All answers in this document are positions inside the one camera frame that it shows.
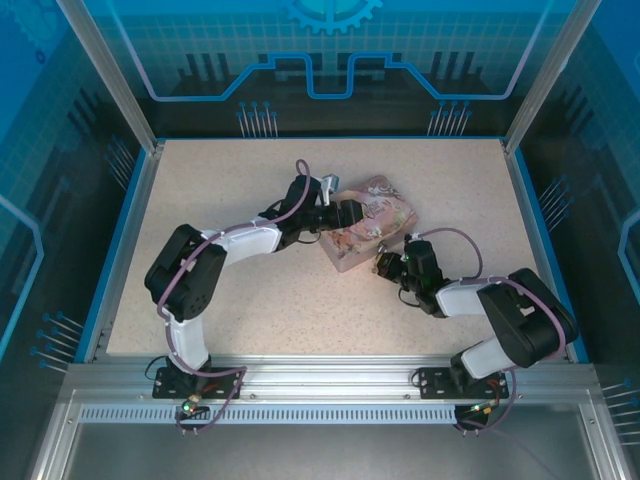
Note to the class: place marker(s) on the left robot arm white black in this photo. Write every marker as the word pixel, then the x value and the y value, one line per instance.
pixel 185 280

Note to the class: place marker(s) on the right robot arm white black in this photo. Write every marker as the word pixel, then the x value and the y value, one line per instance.
pixel 525 320

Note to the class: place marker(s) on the blue table edge strip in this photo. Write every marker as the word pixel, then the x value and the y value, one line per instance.
pixel 121 225
pixel 543 225

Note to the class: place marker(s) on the small green-lit connector board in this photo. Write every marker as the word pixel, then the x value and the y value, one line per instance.
pixel 189 407
pixel 475 410

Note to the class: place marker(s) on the aluminium table side rail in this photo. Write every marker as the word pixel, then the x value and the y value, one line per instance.
pixel 531 225
pixel 134 225

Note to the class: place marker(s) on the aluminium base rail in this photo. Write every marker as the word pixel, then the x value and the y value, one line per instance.
pixel 325 375

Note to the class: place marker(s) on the aluminium frame post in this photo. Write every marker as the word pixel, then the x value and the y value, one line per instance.
pixel 115 80
pixel 550 75

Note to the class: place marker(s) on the aluminium frame bar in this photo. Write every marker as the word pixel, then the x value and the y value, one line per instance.
pixel 50 440
pixel 600 440

